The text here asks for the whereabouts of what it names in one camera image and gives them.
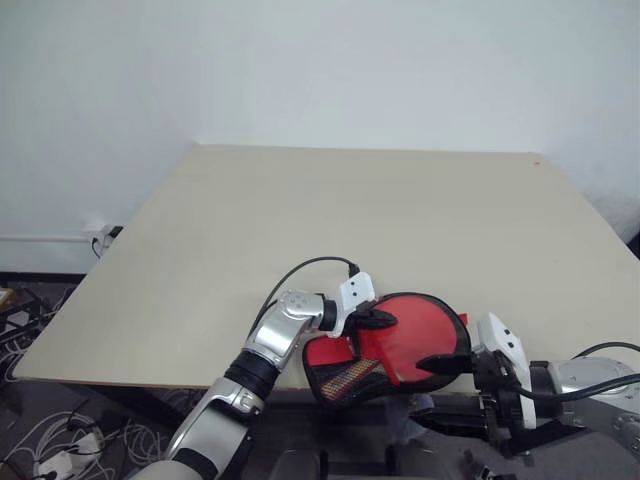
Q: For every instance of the dark rounded shape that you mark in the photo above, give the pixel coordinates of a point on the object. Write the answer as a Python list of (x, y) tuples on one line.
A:
[(297, 465)]

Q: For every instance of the white wall socket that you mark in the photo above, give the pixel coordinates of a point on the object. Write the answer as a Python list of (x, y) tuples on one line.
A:
[(100, 237)]

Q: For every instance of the black metal rack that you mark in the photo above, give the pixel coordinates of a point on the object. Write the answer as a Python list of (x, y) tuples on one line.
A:
[(27, 330)]

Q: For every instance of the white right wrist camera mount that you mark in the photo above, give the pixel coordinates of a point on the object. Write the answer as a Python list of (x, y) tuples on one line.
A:
[(502, 340)]

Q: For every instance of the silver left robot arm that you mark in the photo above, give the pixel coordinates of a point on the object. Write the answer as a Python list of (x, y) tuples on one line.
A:
[(270, 345)]

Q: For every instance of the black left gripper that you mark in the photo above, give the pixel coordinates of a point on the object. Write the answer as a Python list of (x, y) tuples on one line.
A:
[(361, 322)]

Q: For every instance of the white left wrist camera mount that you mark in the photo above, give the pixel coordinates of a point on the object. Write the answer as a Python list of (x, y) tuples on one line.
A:
[(356, 289)]

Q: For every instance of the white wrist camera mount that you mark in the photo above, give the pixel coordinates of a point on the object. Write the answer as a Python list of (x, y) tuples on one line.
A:
[(502, 340), (356, 289)]

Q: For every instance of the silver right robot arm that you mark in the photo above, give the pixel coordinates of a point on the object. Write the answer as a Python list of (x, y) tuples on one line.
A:
[(595, 380)]

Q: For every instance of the red black paddle case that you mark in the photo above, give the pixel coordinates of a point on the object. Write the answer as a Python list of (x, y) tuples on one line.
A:
[(425, 335)]

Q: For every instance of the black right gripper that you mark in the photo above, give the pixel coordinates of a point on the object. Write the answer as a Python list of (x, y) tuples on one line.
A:
[(500, 395)]

